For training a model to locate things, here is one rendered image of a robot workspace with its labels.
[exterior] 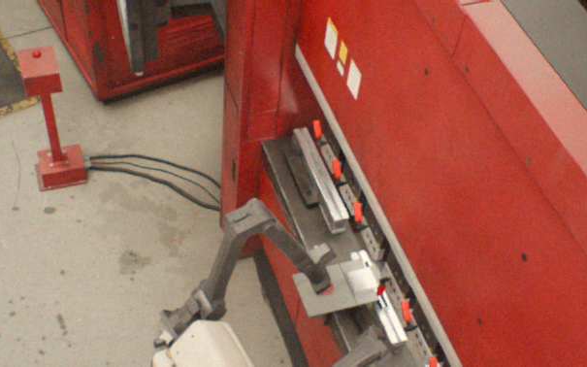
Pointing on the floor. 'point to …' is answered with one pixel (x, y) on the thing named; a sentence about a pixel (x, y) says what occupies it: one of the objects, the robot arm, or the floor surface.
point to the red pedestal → (49, 172)
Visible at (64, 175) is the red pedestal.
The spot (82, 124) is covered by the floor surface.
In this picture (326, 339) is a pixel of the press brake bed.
